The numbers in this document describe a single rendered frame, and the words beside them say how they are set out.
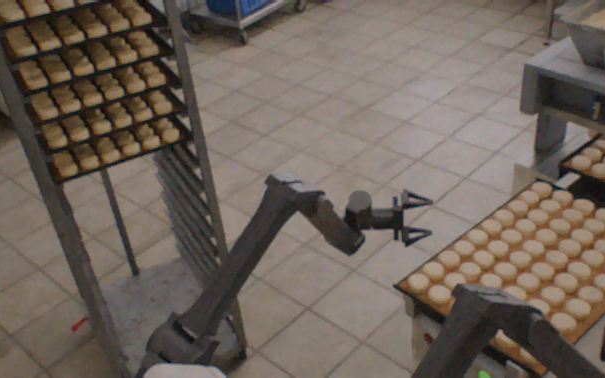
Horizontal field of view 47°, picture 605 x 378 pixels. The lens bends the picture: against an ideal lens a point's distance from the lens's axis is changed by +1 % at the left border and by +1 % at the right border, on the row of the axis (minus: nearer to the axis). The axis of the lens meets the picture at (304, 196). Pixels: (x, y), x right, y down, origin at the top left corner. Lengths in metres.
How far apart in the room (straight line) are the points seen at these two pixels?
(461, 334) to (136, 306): 2.04
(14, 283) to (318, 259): 1.42
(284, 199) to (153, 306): 1.67
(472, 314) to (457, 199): 2.49
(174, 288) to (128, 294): 0.19
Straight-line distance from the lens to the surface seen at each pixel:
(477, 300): 1.03
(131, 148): 2.08
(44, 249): 3.65
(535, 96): 2.11
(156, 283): 2.98
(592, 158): 2.17
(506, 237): 1.82
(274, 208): 1.28
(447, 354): 1.03
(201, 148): 2.10
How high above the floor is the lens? 2.06
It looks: 35 degrees down
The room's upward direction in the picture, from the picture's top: 7 degrees counter-clockwise
